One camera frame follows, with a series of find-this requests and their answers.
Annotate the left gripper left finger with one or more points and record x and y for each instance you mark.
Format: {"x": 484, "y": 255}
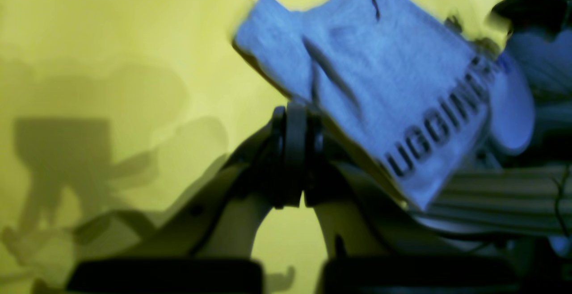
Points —
{"x": 206, "y": 247}

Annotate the grey t-shirt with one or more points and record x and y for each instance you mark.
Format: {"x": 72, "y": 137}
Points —
{"x": 402, "y": 86}

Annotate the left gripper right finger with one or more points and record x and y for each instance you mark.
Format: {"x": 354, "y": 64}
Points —
{"x": 373, "y": 245}

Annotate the aluminium frame rail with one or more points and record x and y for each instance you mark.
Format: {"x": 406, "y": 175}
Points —
{"x": 533, "y": 201}

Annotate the yellow tablecloth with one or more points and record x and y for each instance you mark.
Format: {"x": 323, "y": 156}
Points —
{"x": 114, "y": 104}

